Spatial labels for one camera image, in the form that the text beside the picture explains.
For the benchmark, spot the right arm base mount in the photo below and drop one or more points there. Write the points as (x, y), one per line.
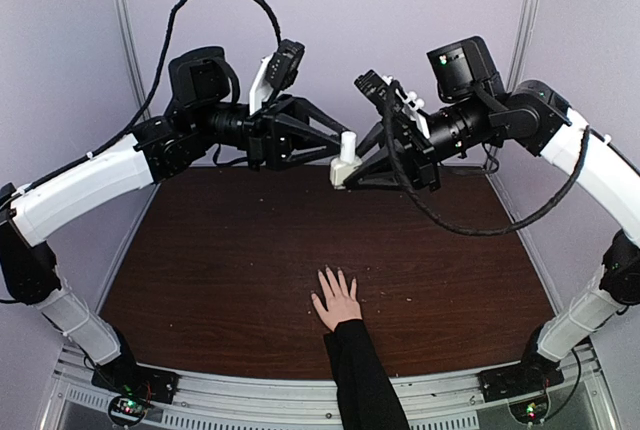
(523, 387)

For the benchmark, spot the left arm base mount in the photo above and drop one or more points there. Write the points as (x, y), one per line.
(137, 390)

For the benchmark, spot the black sleeved forearm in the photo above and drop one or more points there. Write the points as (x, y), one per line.
(365, 396)

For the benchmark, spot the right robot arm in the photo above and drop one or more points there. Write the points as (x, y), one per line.
(477, 110)

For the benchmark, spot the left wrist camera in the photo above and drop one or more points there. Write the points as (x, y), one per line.
(276, 73)

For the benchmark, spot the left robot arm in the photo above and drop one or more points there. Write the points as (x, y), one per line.
(204, 111)

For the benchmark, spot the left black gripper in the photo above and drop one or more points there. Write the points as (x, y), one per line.
(270, 133)

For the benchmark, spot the white nail polish bottle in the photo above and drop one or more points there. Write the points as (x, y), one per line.
(341, 170)

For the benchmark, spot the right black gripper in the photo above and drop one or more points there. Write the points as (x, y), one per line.
(417, 154)

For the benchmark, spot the left aluminium corner post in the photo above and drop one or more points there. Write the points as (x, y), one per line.
(128, 44)

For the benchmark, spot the right aluminium corner post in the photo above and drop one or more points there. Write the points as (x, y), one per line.
(528, 14)

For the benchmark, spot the person's hand on table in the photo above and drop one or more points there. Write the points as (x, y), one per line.
(338, 303)

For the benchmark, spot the aluminium corner post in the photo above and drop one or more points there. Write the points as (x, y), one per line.
(528, 14)
(128, 44)

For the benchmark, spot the white nail polish cap brush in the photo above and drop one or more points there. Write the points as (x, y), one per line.
(348, 147)

